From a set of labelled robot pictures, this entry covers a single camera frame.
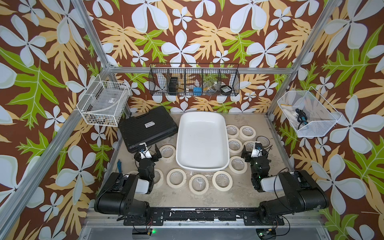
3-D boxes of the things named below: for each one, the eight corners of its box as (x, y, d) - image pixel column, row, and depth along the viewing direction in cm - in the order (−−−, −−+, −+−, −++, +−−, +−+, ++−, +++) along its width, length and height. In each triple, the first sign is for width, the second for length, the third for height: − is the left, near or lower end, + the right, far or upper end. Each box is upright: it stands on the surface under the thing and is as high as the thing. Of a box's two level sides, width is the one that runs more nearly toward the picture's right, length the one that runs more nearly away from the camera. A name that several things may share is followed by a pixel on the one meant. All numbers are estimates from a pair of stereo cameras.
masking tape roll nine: (189, 195, 83) (189, 193, 80) (189, 176, 89) (189, 174, 87) (209, 195, 83) (209, 193, 80) (207, 176, 89) (208, 174, 87)
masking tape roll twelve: (213, 191, 84) (213, 189, 82) (211, 172, 91) (212, 170, 88) (232, 191, 84) (234, 189, 82) (229, 172, 91) (231, 170, 88)
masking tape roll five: (240, 140, 106) (241, 137, 104) (237, 128, 113) (238, 125, 111) (256, 140, 106) (257, 137, 104) (252, 128, 113) (253, 125, 111)
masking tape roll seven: (166, 188, 85) (165, 186, 82) (168, 170, 92) (167, 168, 89) (186, 188, 85) (186, 186, 82) (186, 170, 92) (186, 168, 89)
